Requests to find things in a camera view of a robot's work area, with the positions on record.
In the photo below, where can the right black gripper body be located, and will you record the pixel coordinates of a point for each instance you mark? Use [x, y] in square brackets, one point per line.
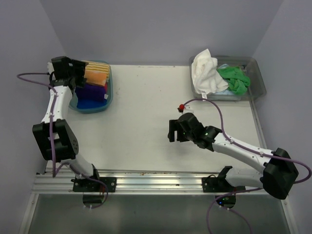
[183, 136]

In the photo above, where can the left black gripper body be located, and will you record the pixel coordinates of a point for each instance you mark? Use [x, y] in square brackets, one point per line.
[77, 71]

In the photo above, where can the orange patterned towel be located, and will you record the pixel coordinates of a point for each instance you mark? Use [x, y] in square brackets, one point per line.
[97, 78]

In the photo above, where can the purple towel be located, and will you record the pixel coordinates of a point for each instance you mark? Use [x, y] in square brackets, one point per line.
[91, 92]

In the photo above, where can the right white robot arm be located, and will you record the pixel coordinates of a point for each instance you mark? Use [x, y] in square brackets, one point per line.
[273, 171]

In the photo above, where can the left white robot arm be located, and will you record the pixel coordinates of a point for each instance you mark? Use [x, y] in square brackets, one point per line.
[56, 140]

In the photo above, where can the yellow striped rolled towel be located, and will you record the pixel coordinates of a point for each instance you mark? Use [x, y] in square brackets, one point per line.
[94, 66]

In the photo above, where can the blue-green plastic bin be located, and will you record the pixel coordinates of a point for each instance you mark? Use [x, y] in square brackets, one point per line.
[109, 96]

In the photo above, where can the blue rolled towel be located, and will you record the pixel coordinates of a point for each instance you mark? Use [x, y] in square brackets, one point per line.
[85, 104]

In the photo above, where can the pink rolled towel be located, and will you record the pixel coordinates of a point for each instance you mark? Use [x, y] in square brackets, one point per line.
[106, 88]

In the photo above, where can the white towel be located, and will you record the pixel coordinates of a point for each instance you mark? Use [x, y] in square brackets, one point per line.
[205, 77]

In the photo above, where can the green towel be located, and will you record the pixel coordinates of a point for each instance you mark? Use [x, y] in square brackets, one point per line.
[238, 82]

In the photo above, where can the clear grey plastic bin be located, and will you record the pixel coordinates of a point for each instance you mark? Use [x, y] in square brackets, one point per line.
[250, 67]

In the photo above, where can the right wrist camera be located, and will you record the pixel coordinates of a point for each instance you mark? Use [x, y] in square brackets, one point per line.
[184, 109]

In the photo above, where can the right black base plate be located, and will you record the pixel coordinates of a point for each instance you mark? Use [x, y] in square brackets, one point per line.
[214, 184]

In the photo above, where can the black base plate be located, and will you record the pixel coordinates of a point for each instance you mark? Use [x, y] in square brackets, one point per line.
[107, 184]
[214, 184]

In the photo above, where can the aluminium mounting rail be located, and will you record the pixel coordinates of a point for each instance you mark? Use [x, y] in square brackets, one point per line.
[129, 182]

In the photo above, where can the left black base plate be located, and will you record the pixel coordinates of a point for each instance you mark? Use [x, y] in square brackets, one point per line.
[107, 184]

